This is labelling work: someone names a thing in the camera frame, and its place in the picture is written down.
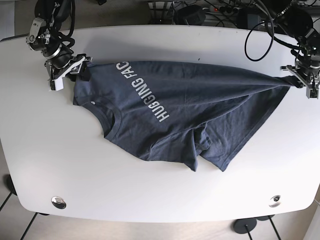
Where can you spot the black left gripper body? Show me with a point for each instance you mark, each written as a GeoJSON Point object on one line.
{"type": "Point", "coordinates": [306, 69]}

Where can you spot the black left table leg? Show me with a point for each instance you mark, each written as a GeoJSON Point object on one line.
{"type": "Point", "coordinates": [10, 186]}

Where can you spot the left silver table grommet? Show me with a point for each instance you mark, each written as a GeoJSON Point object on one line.
{"type": "Point", "coordinates": [58, 202]}

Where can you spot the right silver table grommet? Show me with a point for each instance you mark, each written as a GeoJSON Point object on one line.
{"type": "Point", "coordinates": [275, 201]}

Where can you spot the black round stand base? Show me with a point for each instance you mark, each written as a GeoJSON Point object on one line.
{"type": "Point", "coordinates": [244, 225]}

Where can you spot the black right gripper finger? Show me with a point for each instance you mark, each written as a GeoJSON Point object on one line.
{"type": "Point", "coordinates": [83, 74]}

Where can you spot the navy blue T-shirt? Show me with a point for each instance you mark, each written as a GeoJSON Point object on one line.
{"type": "Point", "coordinates": [177, 111]}

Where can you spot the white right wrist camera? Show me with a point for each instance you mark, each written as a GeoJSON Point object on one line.
{"type": "Point", "coordinates": [57, 85]}

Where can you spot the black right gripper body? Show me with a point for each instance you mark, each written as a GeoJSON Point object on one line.
{"type": "Point", "coordinates": [89, 61]}

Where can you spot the silver table grommet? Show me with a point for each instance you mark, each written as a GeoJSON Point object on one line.
{"type": "Point", "coordinates": [275, 201]}
{"type": "Point", "coordinates": [58, 202]}

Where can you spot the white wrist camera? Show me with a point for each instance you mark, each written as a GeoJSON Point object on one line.
{"type": "Point", "coordinates": [57, 85]}
{"type": "Point", "coordinates": [313, 92]}

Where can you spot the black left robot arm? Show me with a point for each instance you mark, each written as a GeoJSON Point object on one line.
{"type": "Point", "coordinates": [298, 24]}

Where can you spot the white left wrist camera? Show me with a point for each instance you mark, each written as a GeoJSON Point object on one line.
{"type": "Point", "coordinates": [313, 92]}

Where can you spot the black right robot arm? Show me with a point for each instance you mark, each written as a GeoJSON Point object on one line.
{"type": "Point", "coordinates": [51, 34]}

